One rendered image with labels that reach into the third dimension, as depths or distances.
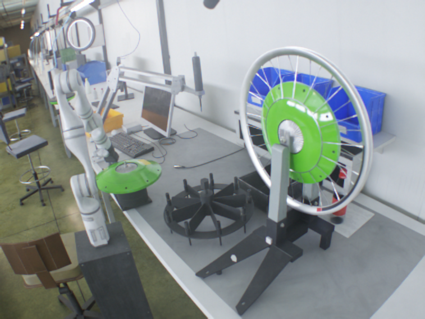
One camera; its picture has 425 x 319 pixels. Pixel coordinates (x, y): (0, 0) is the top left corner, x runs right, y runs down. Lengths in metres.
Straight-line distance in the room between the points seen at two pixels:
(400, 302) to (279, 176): 0.58
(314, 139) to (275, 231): 0.33
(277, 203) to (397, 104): 0.69
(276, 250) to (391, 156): 0.69
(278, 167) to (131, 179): 0.69
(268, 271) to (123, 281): 0.72
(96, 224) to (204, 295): 0.57
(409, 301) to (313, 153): 0.58
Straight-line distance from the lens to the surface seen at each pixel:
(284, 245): 1.11
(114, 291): 1.57
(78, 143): 1.32
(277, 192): 1.01
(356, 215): 1.44
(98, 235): 1.45
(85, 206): 1.37
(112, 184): 1.45
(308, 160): 0.97
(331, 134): 0.92
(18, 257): 1.68
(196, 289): 1.11
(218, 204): 1.30
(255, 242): 1.14
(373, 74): 1.46
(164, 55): 2.96
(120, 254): 1.43
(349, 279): 1.15
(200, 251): 1.25
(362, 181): 0.90
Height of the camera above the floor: 1.73
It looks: 25 degrees down
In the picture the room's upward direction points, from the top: 6 degrees counter-clockwise
